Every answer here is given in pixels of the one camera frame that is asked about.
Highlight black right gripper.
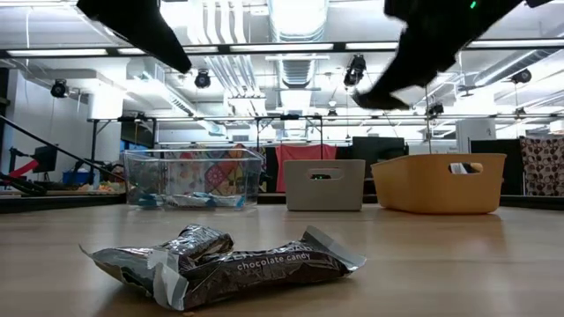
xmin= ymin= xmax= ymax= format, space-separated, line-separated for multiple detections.
xmin=352 ymin=0 xmax=525 ymax=111

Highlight brown silver chocolate bar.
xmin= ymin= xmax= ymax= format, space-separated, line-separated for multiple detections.
xmin=78 ymin=223 xmax=235 ymax=297
xmin=147 ymin=225 xmax=367 ymax=312
xmin=448 ymin=162 xmax=484 ymax=174

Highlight blue white candy bar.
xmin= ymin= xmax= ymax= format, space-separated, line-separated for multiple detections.
xmin=134 ymin=193 xmax=162 ymax=210
xmin=162 ymin=195 xmax=195 ymax=209
xmin=189 ymin=195 xmax=221 ymax=209
xmin=215 ymin=195 xmax=246 ymax=209

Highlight black monitor on arm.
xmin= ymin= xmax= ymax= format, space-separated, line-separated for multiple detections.
xmin=32 ymin=144 xmax=59 ymax=173

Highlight black monitor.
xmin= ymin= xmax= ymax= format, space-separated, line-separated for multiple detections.
xmin=351 ymin=135 xmax=410 ymax=177

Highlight thin vertical rod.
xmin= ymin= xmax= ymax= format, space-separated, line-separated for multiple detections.
xmin=423 ymin=85 xmax=431 ymax=155

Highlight black overhead light bar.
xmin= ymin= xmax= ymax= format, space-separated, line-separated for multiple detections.
xmin=0 ymin=40 xmax=564 ymax=59

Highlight white ceiling pipes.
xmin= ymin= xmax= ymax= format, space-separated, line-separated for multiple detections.
xmin=187 ymin=0 xmax=270 ymax=118

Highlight white box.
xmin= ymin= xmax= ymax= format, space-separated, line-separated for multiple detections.
xmin=86 ymin=93 xmax=125 ymax=122

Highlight orange red cloth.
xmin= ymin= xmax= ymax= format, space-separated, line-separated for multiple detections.
xmin=275 ymin=144 xmax=338 ymax=194

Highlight black backdrop stand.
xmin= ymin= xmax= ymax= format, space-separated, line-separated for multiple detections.
xmin=87 ymin=113 xmax=564 ymax=195

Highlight yellow plastic basket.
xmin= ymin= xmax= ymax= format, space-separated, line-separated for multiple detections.
xmin=369 ymin=152 xmax=508 ymax=216

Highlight white column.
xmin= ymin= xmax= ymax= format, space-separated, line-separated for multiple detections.
xmin=455 ymin=117 xmax=498 ymax=155

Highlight black panel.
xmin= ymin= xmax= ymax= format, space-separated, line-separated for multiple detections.
xmin=470 ymin=138 xmax=524 ymax=195

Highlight grey plastic basket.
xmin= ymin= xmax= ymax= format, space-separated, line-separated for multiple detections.
xmin=283 ymin=158 xmax=367 ymax=212

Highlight black slanted bar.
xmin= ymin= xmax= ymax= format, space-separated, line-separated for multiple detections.
xmin=0 ymin=114 xmax=129 ymax=183

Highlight colourful patchwork quilt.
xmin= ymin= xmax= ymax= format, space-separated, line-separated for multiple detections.
xmin=202 ymin=143 xmax=271 ymax=195

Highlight white floral cloth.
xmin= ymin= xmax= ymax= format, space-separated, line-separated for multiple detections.
xmin=165 ymin=149 xmax=208 ymax=195

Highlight clear plastic bin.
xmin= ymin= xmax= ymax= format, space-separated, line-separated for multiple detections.
xmin=122 ymin=148 xmax=265 ymax=210

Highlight blue box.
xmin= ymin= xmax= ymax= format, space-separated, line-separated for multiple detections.
xmin=61 ymin=169 xmax=96 ymax=186

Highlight brown white dotted cloth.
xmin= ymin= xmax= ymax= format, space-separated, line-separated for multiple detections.
xmin=519 ymin=135 xmax=564 ymax=197

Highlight red bar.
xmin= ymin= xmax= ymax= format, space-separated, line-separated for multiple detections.
xmin=7 ymin=159 xmax=40 ymax=181

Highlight silver ventilation duct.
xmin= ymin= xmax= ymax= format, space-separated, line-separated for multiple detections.
xmin=266 ymin=0 xmax=330 ymax=140

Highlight black aluminium table frame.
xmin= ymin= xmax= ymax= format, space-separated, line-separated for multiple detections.
xmin=0 ymin=192 xmax=564 ymax=215

